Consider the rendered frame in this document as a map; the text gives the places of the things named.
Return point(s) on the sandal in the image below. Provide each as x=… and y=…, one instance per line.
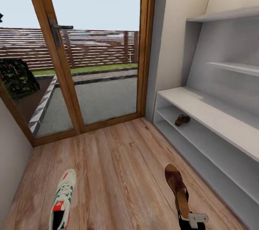
x=174, y=180
x=182, y=119

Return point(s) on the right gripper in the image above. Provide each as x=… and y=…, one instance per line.
x=184, y=225

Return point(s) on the door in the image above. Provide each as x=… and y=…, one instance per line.
x=68, y=67

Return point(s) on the gym shoe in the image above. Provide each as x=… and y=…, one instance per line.
x=59, y=217

